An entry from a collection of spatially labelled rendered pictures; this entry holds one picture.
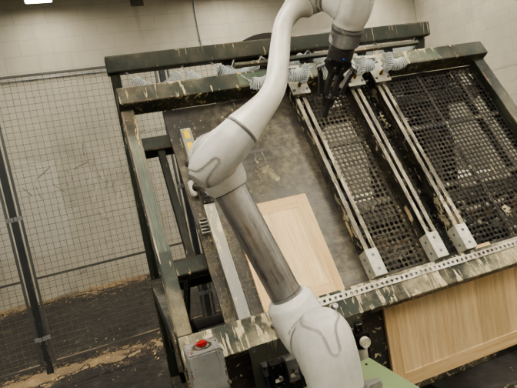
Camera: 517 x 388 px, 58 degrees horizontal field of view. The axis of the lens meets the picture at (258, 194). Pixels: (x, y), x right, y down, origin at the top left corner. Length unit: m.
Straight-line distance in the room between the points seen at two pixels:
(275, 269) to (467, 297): 1.50
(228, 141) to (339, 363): 0.64
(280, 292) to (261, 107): 0.56
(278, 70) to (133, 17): 5.96
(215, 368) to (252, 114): 0.87
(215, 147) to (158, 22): 6.07
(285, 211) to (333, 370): 1.03
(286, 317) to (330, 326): 0.20
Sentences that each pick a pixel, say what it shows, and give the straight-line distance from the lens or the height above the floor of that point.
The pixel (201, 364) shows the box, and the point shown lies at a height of 0.90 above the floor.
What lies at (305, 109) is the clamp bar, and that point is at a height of 1.70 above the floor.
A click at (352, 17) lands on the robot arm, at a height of 1.86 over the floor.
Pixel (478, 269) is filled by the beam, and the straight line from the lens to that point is 2.39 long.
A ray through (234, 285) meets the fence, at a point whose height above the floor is 1.02.
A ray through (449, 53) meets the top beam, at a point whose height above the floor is 1.89.
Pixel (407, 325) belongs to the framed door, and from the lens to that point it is 2.52.
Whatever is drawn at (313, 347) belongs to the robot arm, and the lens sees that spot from 1.28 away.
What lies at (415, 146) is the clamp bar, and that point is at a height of 1.41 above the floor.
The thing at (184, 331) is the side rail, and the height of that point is 0.92.
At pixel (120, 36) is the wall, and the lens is 7.07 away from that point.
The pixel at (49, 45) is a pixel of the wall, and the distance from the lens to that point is 7.01.
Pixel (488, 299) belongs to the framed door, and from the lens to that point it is 2.81.
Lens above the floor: 1.58
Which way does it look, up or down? 6 degrees down
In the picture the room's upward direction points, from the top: 10 degrees counter-clockwise
